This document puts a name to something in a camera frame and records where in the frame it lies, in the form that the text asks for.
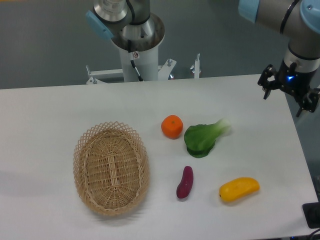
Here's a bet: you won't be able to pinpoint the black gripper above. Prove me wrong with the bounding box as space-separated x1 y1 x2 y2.
257 61 320 117

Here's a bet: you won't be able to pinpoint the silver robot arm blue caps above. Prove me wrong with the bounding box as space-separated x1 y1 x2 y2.
238 0 320 117

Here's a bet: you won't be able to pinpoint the green bok choy vegetable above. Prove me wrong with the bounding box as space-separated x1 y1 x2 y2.
183 118 231 158

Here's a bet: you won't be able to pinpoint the yellow mango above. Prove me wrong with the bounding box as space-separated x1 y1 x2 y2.
219 177 260 203

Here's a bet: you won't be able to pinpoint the black device at table edge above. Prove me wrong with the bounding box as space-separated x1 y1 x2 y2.
302 202 320 229

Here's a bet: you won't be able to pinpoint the orange tangerine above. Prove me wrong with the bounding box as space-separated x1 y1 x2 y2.
161 115 184 139

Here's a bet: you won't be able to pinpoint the purple sweet potato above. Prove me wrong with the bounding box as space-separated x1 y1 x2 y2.
176 166 194 199

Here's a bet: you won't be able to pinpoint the woven wicker basket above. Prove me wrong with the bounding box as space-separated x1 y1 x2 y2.
73 121 150 217

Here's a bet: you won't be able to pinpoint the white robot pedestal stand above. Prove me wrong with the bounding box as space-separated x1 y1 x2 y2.
85 13 202 85

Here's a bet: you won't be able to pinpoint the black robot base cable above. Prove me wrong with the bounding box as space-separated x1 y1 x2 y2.
127 39 145 82

